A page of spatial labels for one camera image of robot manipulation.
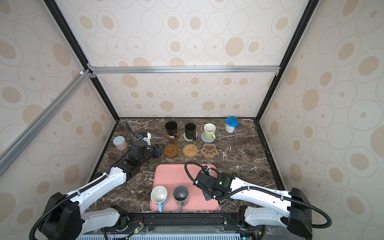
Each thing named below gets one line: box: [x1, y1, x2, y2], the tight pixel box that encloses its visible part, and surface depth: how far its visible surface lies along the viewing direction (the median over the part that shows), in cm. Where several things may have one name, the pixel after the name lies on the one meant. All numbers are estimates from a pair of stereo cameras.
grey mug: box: [173, 185, 189, 213], surface depth 76 cm
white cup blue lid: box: [225, 116, 240, 134], surface depth 108 cm
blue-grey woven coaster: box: [200, 132, 215, 144], surface depth 108 cm
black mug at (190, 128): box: [184, 122, 197, 141], surface depth 105 cm
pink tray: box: [149, 164, 220, 211], surface depth 85 cm
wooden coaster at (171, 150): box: [164, 144, 179, 158], surface depth 102 cm
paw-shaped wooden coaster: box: [200, 143, 218, 159], surface depth 102 cm
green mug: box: [203, 123, 217, 141], surface depth 102 cm
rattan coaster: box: [182, 144, 199, 158], surface depth 102 cm
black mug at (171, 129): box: [165, 121, 178, 139], surface depth 105 cm
